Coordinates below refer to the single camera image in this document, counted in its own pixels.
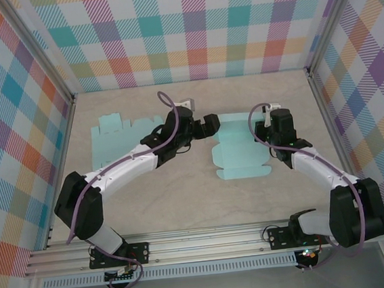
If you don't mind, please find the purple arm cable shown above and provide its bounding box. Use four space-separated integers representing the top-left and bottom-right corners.
245 93 370 276
52 88 206 288

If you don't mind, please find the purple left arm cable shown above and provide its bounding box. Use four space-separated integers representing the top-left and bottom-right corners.
52 88 206 288

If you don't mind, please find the white slotted cable duct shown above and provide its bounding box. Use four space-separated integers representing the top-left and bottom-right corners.
40 251 299 288

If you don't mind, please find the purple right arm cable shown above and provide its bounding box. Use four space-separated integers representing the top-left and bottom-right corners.
245 93 370 276

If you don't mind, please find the aluminium side rail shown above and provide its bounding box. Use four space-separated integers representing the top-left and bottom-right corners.
29 93 92 251
305 62 380 221

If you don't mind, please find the black wire loop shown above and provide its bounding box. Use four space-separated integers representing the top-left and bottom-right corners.
260 226 274 244

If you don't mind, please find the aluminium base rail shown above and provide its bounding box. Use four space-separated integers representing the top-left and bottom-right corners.
21 209 384 279

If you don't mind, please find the aluminium frame post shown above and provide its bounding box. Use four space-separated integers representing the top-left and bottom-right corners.
0 0 79 112
298 0 378 76

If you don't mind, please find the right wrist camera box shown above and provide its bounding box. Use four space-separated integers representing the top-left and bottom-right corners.
262 102 283 127

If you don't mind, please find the light blue paper box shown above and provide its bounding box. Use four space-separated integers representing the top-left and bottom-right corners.
88 108 169 170
207 108 274 183

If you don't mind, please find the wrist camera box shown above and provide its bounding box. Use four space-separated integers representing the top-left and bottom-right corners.
177 98 198 114
262 102 283 127

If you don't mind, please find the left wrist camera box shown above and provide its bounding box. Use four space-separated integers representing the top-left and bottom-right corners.
177 98 198 114

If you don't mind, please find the small circuit board with lights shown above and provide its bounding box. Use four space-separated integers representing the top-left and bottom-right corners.
295 247 320 262

